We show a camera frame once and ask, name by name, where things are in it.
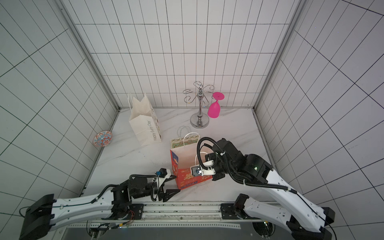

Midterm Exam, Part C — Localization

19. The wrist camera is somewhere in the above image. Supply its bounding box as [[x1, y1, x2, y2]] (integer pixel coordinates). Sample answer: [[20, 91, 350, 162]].
[[156, 168, 172, 189], [191, 160, 216, 177]]

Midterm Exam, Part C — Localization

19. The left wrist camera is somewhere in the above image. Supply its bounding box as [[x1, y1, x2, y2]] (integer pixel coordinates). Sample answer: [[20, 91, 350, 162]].
[[156, 168, 172, 189]]

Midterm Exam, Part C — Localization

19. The white Happy Every Day bag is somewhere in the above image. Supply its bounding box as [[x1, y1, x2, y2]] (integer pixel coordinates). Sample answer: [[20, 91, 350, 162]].
[[128, 94, 162, 146]]

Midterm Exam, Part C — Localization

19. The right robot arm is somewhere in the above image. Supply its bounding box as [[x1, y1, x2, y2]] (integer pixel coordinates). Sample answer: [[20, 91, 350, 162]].
[[191, 137, 337, 240]]

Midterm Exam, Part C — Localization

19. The green Fresh paper bag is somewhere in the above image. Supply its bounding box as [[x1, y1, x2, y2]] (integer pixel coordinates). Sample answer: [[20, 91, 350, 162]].
[[171, 126, 200, 149]]

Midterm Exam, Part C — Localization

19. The pink plastic wine glass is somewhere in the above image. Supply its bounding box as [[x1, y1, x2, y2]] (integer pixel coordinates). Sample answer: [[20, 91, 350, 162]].
[[208, 92, 225, 119]]

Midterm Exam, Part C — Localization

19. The red printed paper bag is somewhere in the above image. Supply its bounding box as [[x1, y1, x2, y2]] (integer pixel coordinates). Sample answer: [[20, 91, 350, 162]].
[[170, 143, 212, 190]]

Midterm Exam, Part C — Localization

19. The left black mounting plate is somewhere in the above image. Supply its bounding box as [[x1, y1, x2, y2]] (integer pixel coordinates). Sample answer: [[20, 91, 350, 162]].
[[119, 204, 145, 221]]

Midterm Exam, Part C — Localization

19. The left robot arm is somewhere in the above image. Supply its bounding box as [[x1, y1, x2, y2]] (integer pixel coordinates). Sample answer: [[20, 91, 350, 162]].
[[19, 169, 180, 240]]

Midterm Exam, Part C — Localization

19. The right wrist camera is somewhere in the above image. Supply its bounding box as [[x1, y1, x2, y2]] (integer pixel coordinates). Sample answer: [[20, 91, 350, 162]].
[[191, 160, 216, 177]]

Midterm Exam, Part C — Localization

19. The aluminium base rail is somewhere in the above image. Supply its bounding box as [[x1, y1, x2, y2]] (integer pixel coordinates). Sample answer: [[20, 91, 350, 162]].
[[64, 200, 301, 230]]

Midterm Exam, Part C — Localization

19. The chrome cup holder stand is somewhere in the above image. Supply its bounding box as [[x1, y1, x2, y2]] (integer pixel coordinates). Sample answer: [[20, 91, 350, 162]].
[[183, 81, 215, 129]]

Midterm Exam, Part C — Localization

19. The black mounting plate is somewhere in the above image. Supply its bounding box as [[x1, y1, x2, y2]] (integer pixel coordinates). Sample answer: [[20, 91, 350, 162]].
[[220, 203, 249, 220], [119, 204, 145, 221]]

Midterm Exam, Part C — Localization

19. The patterned ceramic bowl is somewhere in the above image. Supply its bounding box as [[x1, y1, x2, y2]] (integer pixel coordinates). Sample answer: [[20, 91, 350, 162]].
[[93, 131, 113, 147]]

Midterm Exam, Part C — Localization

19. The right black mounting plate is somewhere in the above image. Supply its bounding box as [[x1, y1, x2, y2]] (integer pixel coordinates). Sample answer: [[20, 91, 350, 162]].
[[220, 203, 249, 220]]

